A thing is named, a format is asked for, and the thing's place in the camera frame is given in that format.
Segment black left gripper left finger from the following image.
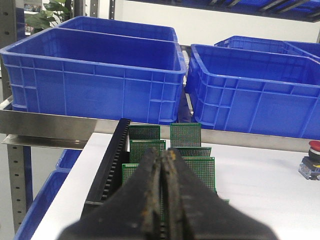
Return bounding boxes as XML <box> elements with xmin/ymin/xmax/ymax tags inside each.
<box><xmin>58</xmin><ymin>148</ymin><xmax>161</xmax><ymax>240</ymax></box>

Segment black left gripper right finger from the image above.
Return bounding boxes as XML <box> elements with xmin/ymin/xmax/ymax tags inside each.
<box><xmin>161</xmin><ymin>148</ymin><xmax>277</xmax><ymax>240</ymax></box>

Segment green perfboard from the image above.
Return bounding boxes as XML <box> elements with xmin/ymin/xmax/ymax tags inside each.
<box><xmin>182</xmin><ymin>156</ymin><xmax>216</xmax><ymax>192</ymax></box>
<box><xmin>170</xmin><ymin>122</ymin><xmax>201</xmax><ymax>148</ymax></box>
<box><xmin>121</xmin><ymin>163</ymin><xmax>139</xmax><ymax>185</ymax></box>
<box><xmin>176</xmin><ymin>147</ymin><xmax>212</xmax><ymax>157</ymax></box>
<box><xmin>129</xmin><ymin>125</ymin><xmax>161</xmax><ymax>140</ymax></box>
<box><xmin>129</xmin><ymin>139</ymin><xmax>166</xmax><ymax>164</ymax></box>

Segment black slotted board rack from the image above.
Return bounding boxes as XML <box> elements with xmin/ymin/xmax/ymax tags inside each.
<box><xmin>80</xmin><ymin>118</ymin><xmax>166</xmax><ymax>240</ymax></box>

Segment blue crate lower shelf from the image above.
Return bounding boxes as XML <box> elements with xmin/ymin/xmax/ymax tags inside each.
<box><xmin>14</xmin><ymin>149</ymin><xmax>82</xmax><ymax>240</ymax></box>

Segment red emergency stop button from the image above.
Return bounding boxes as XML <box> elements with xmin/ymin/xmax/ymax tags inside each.
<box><xmin>298</xmin><ymin>140</ymin><xmax>320</xmax><ymax>181</ymax></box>

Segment blue crate front centre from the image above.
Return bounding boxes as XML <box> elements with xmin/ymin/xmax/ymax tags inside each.
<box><xmin>185</xmin><ymin>44</ymin><xmax>320</xmax><ymax>140</ymax></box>

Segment blue crate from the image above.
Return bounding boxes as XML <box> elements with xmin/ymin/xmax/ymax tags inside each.
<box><xmin>285</xmin><ymin>41</ymin><xmax>320</xmax><ymax>62</ymax></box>
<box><xmin>214</xmin><ymin>35</ymin><xmax>308</xmax><ymax>57</ymax></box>
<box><xmin>0</xmin><ymin>28</ymin><xmax>186</xmax><ymax>124</ymax></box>
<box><xmin>57</xmin><ymin>16</ymin><xmax>178</xmax><ymax>43</ymax></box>
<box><xmin>185</xmin><ymin>44</ymin><xmax>320</xmax><ymax>140</ymax></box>

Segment steel shelf rack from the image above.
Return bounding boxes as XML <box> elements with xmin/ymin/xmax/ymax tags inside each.
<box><xmin>0</xmin><ymin>0</ymin><xmax>320</xmax><ymax>240</ymax></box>

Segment blue crate front left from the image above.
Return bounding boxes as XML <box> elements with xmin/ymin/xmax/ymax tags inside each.
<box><xmin>0</xmin><ymin>28</ymin><xmax>186</xmax><ymax>124</ymax></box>

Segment blue crate rear centre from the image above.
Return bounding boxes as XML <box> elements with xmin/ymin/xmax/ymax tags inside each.
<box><xmin>214</xmin><ymin>35</ymin><xmax>308</xmax><ymax>57</ymax></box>

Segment blue crate rear left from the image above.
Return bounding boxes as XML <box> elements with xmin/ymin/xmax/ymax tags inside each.
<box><xmin>57</xmin><ymin>16</ymin><xmax>178</xmax><ymax>43</ymax></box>

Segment blue crate right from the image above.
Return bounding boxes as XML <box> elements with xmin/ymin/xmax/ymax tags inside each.
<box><xmin>285</xmin><ymin>41</ymin><xmax>320</xmax><ymax>62</ymax></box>

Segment green potted plant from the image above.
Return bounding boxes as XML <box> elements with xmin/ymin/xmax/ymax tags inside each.
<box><xmin>25</xmin><ymin>0</ymin><xmax>73</xmax><ymax>35</ymax></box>

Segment blue crates upper shelf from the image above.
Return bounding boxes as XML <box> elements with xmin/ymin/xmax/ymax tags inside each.
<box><xmin>147</xmin><ymin>0</ymin><xmax>320</xmax><ymax>17</ymax></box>

